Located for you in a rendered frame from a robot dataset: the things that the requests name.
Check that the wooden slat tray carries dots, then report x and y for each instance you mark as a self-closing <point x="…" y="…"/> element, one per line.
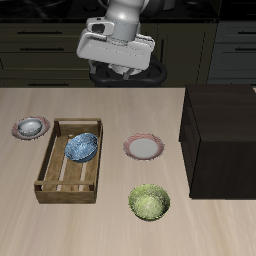
<point x="68" y="180"/>

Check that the green bowl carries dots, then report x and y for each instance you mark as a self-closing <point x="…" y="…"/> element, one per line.
<point x="149" y="202"/>

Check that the dark wooden cabinet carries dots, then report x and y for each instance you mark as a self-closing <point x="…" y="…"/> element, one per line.
<point x="221" y="146"/>

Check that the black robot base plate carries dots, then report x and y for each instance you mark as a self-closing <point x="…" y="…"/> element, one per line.
<point x="156" y="74"/>

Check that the white bowl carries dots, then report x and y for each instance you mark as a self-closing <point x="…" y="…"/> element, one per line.
<point x="29" y="127"/>

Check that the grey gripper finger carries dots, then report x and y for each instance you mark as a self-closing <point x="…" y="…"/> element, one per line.
<point x="126" y="74"/>
<point x="93" y="68"/>

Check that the blue speckled bowl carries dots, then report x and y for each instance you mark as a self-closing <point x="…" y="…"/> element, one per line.
<point x="81" y="147"/>

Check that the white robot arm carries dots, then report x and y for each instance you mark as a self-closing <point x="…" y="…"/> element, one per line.
<point x="124" y="20"/>

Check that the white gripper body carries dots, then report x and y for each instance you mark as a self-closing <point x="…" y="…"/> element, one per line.
<point x="113" y="51"/>

